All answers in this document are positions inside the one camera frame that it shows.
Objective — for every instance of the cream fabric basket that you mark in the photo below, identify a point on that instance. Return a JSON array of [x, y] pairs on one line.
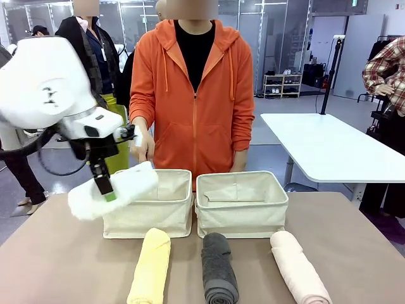
[[240, 218], [148, 218]]

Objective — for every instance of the white folding table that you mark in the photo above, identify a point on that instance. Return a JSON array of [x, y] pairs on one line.
[[329, 145]]

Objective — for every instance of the person left forearm orange sleeve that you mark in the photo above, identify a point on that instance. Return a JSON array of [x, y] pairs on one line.
[[243, 126]]

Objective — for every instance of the person right forearm orange sleeve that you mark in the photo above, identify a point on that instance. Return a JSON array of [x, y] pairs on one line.
[[139, 107]]

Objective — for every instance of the white towel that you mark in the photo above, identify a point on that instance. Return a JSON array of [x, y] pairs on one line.
[[133, 187]]

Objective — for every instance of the pale pink towel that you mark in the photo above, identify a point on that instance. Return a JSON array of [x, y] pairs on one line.
[[297, 269]]

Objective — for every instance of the yellow towel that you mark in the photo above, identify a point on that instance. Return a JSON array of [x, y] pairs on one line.
[[152, 266]]

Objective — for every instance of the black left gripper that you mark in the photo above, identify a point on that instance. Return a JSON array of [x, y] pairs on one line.
[[95, 147]]

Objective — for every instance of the black bags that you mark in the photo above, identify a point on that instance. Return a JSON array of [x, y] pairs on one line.
[[314, 74]]

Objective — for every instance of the purple floor mat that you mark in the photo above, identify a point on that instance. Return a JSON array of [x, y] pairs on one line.
[[387, 226]]

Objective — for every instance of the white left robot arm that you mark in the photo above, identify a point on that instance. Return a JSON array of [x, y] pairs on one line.
[[41, 79]]

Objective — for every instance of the person left hand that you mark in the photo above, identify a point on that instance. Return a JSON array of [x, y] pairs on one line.
[[240, 160]]

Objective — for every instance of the mannequin in plaid shirt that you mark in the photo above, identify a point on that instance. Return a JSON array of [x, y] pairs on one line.
[[387, 69]]

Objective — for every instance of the person right hand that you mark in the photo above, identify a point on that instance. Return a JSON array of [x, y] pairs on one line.
[[146, 149]]

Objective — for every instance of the bystander with black trousers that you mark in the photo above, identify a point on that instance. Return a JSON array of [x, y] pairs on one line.
[[22, 177]]

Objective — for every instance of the wooden shoe rack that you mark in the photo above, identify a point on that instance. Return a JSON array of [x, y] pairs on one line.
[[282, 85]]

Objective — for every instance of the dark grey rolled towel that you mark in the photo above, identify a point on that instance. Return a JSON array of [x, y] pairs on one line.
[[218, 269]]

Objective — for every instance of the person torso orange hoodie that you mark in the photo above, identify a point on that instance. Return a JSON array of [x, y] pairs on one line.
[[196, 126]]

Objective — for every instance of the beige mannequin head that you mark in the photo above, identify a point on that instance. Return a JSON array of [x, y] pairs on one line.
[[160, 11]]

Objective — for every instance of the bystander with black cap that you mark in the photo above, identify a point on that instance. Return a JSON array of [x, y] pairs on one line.
[[39, 30]]

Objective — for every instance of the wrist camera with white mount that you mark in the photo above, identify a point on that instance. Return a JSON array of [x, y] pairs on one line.
[[128, 133]]

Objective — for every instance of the bystander in black coat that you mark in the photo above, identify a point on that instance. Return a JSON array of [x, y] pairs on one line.
[[95, 47]]

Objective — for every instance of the black pole stand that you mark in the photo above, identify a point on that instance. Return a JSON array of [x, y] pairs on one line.
[[330, 76]]

